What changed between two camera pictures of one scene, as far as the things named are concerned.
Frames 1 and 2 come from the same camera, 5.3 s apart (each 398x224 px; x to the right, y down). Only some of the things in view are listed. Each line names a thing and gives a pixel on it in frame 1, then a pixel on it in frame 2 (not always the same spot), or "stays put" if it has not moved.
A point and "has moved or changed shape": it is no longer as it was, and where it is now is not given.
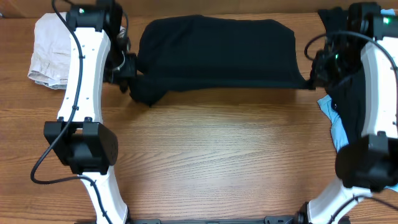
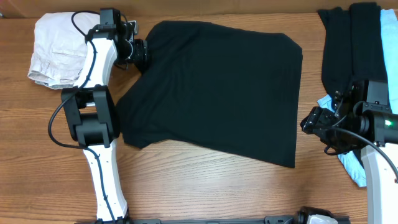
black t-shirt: [199, 51] has moved or changed shape
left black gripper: [129, 70] to [140, 54]
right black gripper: [318, 72] to [315, 121]
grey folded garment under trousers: [58, 86] stays put
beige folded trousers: [50, 51] stays put
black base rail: [206, 220] stays put
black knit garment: [343, 65] stays put
